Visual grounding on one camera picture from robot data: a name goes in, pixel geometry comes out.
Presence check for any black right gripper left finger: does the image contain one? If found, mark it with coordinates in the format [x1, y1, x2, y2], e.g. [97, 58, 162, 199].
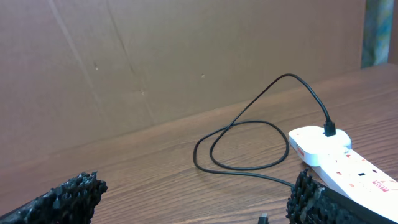
[1, 171, 108, 224]

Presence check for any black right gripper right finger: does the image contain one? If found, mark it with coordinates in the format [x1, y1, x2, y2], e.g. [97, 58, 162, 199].
[286, 169, 395, 224]

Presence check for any white USB charger adapter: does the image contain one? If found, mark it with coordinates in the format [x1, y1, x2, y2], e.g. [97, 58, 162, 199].
[289, 126, 352, 167]

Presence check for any white power strip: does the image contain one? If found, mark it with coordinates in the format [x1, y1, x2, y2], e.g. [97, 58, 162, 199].
[312, 150, 397, 222]

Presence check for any brown cardboard backboard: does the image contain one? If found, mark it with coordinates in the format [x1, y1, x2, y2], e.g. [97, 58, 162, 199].
[1, 1, 365, 163]

